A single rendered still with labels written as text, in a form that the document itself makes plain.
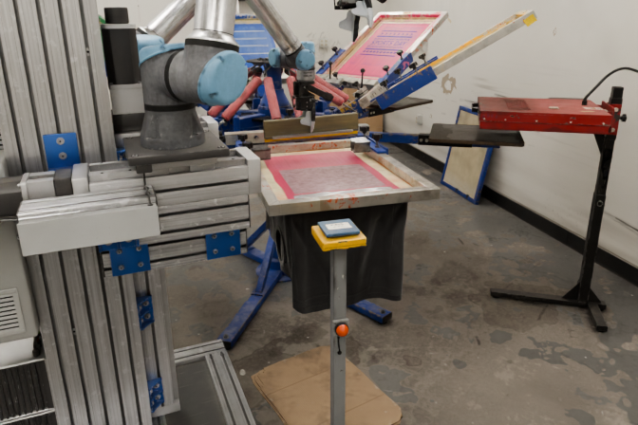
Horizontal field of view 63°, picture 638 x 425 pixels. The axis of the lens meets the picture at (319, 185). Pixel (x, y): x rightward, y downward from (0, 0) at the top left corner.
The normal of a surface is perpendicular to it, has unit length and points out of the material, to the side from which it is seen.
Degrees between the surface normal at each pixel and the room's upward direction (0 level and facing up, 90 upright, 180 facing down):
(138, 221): 90
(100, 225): 90
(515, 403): 0
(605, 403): 0
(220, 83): 98
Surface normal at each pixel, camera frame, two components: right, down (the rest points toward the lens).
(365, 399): 0.00, -0.94
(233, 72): 0.80, 0.30
